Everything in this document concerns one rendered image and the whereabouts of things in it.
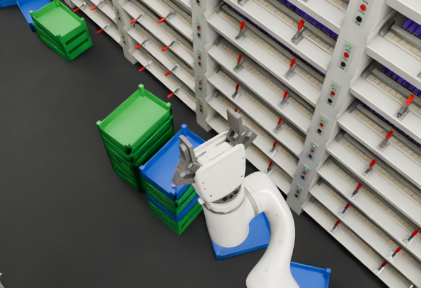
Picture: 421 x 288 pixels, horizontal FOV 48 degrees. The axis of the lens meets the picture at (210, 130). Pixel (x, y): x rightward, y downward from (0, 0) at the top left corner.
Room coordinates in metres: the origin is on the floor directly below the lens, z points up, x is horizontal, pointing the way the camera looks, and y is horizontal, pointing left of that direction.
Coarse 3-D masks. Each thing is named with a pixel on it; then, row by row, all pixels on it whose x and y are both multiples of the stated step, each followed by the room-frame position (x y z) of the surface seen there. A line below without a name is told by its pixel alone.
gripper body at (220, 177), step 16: (208, 144) 0.42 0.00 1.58; (224, 144) 0.42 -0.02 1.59; (240, 144) 0.42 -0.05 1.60; (208, 160) 0.39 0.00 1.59; (224, 160) 0.39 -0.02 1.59; (240, 160) 0.40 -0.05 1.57; (208, 176) 0.37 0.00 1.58; (224, 176) 0.38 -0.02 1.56; (240, 176) 0.39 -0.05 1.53; (208, 192) 0.36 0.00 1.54; (224, 192) 0.37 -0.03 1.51
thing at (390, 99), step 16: (368, 64) 1.01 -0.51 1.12; (352, 80) 0.96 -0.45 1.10; (368, 80) 0.97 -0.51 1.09; (384, 80) 0.95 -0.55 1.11; (400, 80) 0.95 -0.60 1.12; (368, 96) 0.92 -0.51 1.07; (384, 96) 0.91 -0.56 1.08; (400, 96) 0.91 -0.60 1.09; (416, 96) 0.88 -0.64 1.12; (384, 112) 0.86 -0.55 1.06; (400, 112) 0.84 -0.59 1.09; (416, 112) 0.85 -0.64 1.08; (400, 128) 0.82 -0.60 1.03; (416, 128) 0.80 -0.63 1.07
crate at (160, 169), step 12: (180, 132) 1.19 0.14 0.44; (192, 132) 1.18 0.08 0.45; (168, 144) 1.12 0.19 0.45; (192, 144) 1.15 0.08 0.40; (156, 156) 1.06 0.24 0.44; (168, 156) 1.09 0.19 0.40; (144, 168) 0.98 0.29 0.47; (156, 168) 1.02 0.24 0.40; (168, 168) 1.02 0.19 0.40; (156, 180) 0.96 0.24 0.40; (168, 180) 0.96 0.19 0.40; (168, 192) 0.88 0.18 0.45; (180, 192) 0.89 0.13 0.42
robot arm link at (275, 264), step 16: (256, 176) 0.44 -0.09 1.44; (256, 192) 0.40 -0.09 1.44; (272, 192) 0.40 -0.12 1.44; (272, 208) 0.38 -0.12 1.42; (288, 208) 0.38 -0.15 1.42; (272, 224) 0.36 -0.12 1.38; (288, 224) 0.35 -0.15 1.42; (272, 240) 0.33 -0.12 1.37; (288, 240) 0.32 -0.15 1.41; (272, 256) 0.29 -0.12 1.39; (288, 256) 0.29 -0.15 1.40; (256, 272) 0.26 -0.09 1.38; (272, 272) 0.26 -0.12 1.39; (288, 272) 0.26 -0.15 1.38
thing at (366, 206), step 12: (324, 168) 0.97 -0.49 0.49; (336, 168) 0.97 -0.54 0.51; (336, 180) 0.92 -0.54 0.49; (348, 180) 0.91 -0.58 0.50; (348, 192) 0.86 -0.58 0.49; (360, 204) 0.81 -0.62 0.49; (372, 204) 0.80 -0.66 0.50; (372, 216) 0.76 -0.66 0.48; (384, 216) 0.75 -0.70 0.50; (396, 216) 0.75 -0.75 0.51; (384, 228) 0.71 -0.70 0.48; (396, 228) 0.70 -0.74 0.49; (408, 228) 0.70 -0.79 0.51; (420, 252) 0.60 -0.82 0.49
